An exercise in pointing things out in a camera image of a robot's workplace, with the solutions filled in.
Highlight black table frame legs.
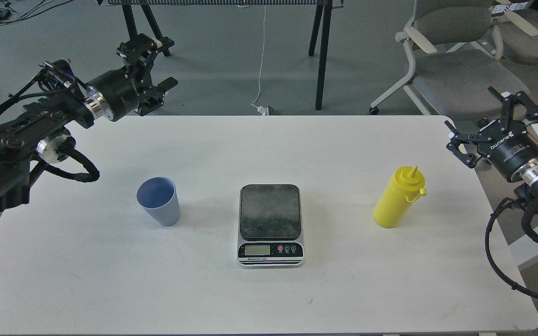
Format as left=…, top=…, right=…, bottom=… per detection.
left=106, top=0, right=336, bottom=111

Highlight grey office chair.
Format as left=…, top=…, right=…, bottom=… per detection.
left=369, top=0, right=529, bottom=120
left=492, top=0, right=538, bottom=64

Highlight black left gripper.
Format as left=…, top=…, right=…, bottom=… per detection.
left=87, top=34, right=178, bottom=122

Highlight blue plastic cup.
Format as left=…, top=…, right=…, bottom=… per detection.
left=136, top=176, right=181, bottom=227

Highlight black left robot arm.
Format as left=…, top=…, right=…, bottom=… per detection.
left=0, top=34, right=177, bottom=212

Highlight white power plug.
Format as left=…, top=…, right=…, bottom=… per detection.
left=256, top=105, right=279, bottom=116

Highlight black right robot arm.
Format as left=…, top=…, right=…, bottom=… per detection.
left=446, top=87, right=538, bottom=299

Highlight yellow squeeze bottle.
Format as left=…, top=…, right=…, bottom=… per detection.
left=372, top=166, right=427, bottom=228

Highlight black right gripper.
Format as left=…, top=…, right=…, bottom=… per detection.
left=444, top=87, right=538, bottom=183

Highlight white hanging cable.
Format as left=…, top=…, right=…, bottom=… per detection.
left=250, top=5, right=268, bottom=108

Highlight digital kitchen scale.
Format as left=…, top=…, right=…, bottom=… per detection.
left=237, top=184, right=304, bottom=268

